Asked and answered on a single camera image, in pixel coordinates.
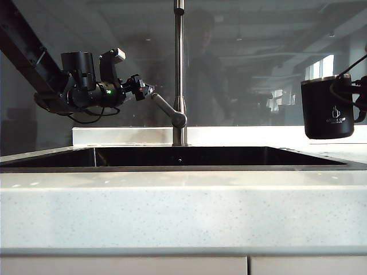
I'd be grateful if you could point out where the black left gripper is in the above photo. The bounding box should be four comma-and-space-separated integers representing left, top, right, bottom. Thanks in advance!
119, 73, 156, 102

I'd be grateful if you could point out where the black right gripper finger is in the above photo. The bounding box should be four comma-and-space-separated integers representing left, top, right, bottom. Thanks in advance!
354, 92, 367, 111
334, 73, 367, 93

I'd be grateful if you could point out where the steel faucet lever handle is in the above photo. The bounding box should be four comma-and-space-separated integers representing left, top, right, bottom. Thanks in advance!
150, 92, 189, 128

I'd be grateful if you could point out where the black steel-rimmed office mug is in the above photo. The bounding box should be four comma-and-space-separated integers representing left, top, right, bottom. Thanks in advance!
300, 73, 365, 140

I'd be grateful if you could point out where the steel faucet pipe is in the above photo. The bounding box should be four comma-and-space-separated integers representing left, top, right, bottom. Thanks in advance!
171, 0, 190, 147

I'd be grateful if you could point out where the black undermount sink basin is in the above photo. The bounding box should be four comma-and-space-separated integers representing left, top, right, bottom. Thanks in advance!
0, 146, 356, 173

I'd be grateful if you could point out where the narrow beige cabinet front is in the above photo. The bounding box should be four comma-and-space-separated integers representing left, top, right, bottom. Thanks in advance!
249, 256, 367, 275

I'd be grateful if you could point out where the wide beige cabinet front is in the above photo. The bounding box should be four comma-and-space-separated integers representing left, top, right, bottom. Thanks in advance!
0, 256, 249, 275

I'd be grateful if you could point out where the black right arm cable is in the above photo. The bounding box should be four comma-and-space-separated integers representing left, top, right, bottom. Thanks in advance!
342, 52, 367, 77

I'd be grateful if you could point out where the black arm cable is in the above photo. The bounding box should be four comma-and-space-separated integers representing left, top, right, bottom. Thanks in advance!
342, 52, 367, 77
34, 93, 121, 125

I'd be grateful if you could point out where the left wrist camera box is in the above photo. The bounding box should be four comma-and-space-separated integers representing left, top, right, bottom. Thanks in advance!
99, 48, 127, 87

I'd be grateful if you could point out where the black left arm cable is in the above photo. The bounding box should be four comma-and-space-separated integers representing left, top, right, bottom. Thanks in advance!
34, 93, 121, 125

